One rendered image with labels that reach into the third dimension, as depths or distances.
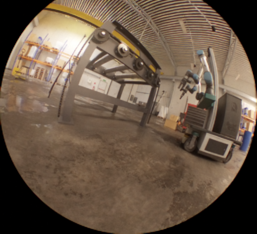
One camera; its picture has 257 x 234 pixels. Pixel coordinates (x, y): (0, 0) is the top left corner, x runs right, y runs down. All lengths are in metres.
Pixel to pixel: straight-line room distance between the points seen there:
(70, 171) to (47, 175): 0.10
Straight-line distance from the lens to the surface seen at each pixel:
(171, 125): 2.75
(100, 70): 1.81
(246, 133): 5.26
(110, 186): 0.36
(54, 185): 0.35
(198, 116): 2.67
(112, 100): 0.84
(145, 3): 8.57
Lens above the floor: 0.31
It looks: 1 degrees down
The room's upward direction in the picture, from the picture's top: 18 degrees clockwise
